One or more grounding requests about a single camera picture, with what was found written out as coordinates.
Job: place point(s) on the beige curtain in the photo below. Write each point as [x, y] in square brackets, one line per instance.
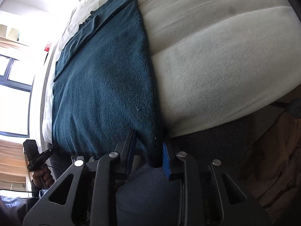
[13, 167]

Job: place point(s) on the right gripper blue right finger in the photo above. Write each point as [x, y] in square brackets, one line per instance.
[168, 157]

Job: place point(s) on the person's left hand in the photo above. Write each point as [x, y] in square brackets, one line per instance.
[42, 178]

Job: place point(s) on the red box on windowsill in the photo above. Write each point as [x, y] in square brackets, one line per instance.
[47, 47]

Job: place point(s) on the person's blue jeans leg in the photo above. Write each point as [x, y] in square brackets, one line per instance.
[147, 197]

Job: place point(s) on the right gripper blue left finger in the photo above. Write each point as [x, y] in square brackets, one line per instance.
[126, 151]

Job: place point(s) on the dark green knit sweater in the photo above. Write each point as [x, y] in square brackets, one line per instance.
[105, 85]

